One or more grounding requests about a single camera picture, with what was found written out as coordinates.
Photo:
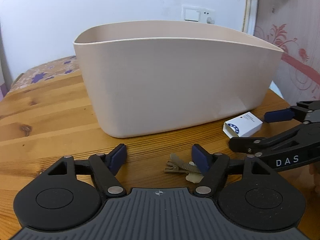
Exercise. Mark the white small cardboard box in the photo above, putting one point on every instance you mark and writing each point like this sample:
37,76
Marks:
244,125

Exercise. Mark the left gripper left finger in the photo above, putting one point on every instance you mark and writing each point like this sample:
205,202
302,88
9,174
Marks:
104,168

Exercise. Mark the person right hand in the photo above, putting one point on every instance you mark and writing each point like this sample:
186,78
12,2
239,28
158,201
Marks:
314,170

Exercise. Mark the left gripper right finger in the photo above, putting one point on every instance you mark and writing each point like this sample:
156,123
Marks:
213,167

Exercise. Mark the beige plastic storage bin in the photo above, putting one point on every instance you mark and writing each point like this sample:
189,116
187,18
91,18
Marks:
146,77

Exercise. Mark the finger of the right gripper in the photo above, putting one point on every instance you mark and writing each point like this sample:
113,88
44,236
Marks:
300,139
305,112

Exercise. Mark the white wall switch socket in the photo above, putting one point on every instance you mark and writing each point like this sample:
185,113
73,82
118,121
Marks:
198,14

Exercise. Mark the floral patterned side cabinet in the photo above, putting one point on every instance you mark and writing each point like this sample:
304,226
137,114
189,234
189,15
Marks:
45,72

